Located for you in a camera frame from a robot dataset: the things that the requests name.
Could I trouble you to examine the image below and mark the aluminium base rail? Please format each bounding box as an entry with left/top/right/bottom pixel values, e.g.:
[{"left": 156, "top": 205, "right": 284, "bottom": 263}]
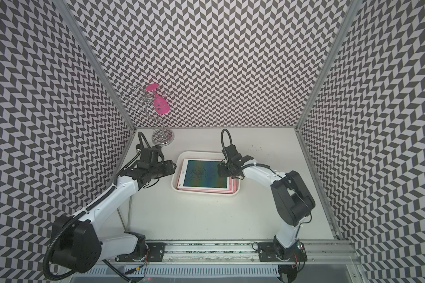
[{"left": 146, "top": 240, "right": 361, "bottom": 265}]

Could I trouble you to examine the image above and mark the aluminium corner post right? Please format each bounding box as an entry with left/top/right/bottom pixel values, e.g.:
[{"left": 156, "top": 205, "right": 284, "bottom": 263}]
[{"left": 295, "top": 0, "right": 364, "bottom": 132}]

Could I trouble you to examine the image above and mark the aluminium corner post left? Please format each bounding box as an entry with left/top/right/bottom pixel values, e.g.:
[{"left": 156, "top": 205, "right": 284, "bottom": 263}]
[{"left": 52, "top": 0, "right": 136, "bottom": 131}]

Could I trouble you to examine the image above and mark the white plastic storage box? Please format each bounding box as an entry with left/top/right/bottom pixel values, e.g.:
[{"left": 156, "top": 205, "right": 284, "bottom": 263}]
[{"left": 171, "top": 151, "right": 240, "bottom": 196}]

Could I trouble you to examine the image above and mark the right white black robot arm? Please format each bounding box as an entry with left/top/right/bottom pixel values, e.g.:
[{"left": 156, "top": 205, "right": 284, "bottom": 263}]
[{"left": 218, "top": 145, "right": 316, "bottom": 261}]

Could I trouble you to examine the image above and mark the aluminium corner post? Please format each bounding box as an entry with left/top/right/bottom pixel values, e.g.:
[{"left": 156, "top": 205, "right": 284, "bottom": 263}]
[
  {"left": 52, "top": 0, "right": 136, "bottom": 131},
  {"left": 295, "top": 0, "right": 364, "bottom": 132}
]

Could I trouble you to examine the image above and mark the pink writing tablet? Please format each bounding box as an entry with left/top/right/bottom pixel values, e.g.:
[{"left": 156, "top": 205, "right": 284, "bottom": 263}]
[
  {"left": 177, "top": 178, "right": 238, "bottom": 194},
  {"left": 177, "top": 159, "right": 231, "bottom": 191}
]

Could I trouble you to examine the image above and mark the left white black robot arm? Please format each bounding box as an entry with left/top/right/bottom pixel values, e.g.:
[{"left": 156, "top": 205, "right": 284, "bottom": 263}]
[{"left": 42, "top": 132, "right": 177, "bottom": 281}]

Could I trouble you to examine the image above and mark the chrome wire jewelry stand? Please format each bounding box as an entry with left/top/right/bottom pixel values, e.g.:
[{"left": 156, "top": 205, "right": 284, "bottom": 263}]
[{"left": 121, "top": 86, "right": 174, "bottom": 147}]

